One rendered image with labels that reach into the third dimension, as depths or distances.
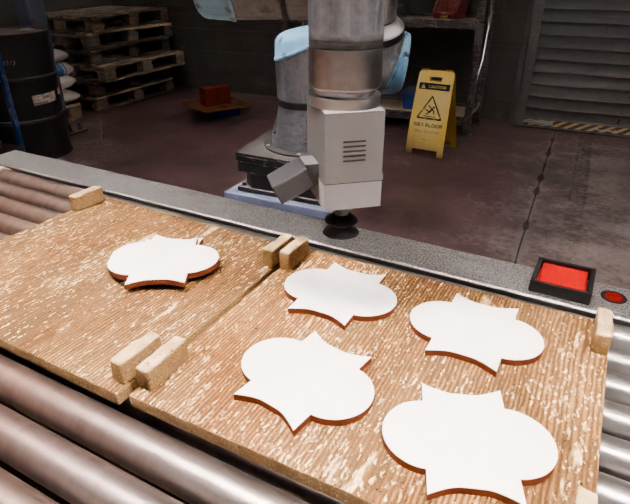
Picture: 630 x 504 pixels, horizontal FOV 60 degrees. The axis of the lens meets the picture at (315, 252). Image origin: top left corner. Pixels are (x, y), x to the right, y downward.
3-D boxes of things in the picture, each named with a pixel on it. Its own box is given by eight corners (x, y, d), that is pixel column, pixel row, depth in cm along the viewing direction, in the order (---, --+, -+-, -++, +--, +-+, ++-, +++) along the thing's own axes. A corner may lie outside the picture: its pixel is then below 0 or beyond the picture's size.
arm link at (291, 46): (282, 87, 118) (278, 20, 111) (343, 87, 117) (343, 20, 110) (271, 103, 108) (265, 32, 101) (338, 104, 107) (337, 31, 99)
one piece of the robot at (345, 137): (258, 62, 58) (264, 204, 65) (271, 77, 50) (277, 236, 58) (366, 58, 60) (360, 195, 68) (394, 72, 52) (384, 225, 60)
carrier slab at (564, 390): (302, 256, 81) (302, 247, 80) (607, 334, 64) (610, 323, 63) (130, 407, 53) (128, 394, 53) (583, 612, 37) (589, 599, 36)
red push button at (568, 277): (541, 270, 78) (543, 261, 77) (587, 280, 76) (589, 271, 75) (534, 289, 74) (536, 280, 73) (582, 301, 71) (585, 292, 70)
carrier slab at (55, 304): (104, 204, 98) (102, 196, 97) (299, 257, 80) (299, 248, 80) (-106, 296, 71) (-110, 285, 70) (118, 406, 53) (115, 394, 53)
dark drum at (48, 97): (37, 137, 457) (10, 24, 415) (90, 146, 434) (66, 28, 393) (-28, 158, 410) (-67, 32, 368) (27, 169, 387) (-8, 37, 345)
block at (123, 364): (153, 348, 59) (149, 327, 58) (166, 353, 58) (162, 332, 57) (110, 381, 54) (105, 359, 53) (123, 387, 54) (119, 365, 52)
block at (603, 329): (592, 324, 63) (598, 304, 62) (609, 328, 62) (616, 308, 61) (588, 353, 58) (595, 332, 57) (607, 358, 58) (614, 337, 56)
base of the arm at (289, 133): (299, 124, 127) (297, 81, 122) (354, 135, 119) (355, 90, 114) (258, 145, 116) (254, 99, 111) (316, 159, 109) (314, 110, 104)
